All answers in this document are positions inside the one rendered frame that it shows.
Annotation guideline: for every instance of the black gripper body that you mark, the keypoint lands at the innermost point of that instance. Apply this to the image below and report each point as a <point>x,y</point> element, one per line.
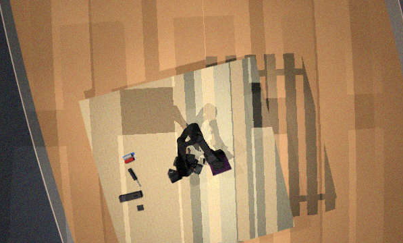
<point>198,168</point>

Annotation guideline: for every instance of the black screwdriver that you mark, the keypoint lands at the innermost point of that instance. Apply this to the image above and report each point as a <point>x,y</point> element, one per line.
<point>133,176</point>

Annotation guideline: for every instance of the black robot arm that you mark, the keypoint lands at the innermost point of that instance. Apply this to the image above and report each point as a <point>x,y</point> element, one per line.
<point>196,136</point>

